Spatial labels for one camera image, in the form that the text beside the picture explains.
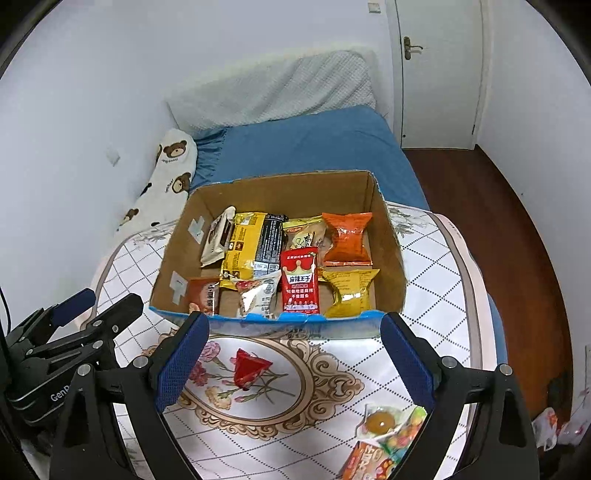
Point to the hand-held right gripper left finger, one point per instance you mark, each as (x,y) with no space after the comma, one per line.
(180,364)

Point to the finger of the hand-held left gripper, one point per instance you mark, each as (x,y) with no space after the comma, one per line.
(74,302)
(115,314)

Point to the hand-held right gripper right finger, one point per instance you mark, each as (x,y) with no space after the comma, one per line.
(406,364)

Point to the red triangular snack packet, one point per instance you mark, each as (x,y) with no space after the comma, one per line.
(247,369)

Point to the brown snack packet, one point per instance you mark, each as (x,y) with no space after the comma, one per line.
(201,295)

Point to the white cookie packet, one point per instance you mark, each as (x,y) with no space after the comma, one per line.
(258,293)

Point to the printed cardboard box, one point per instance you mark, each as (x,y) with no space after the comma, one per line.
(383,258)

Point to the white chocolate stick packet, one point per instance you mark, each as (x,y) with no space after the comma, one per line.
(216,237)

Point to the red tall snack packet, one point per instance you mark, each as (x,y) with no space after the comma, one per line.
(300,286)

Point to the yellow and black snack packet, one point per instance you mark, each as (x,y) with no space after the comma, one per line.
(244,249)

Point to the pale yellow snack packet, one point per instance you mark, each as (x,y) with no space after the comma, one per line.
(304,237)

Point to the clear wrapped brown egg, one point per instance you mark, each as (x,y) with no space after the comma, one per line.
(381,422)

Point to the colourful candy packet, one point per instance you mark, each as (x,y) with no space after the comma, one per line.
(408,431)

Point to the orange and white snack packet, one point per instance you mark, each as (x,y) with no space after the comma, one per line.
(364,464)

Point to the bear print pillow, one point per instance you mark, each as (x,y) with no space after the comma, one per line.
(168,175)

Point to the blue bed sheet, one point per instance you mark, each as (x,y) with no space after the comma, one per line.
(300,143)

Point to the grey white pillow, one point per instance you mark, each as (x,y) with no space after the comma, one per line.
(277,92)

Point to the white door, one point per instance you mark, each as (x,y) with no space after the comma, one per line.
(438,69)

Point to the white wall socket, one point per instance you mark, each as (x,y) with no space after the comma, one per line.
(113,156)

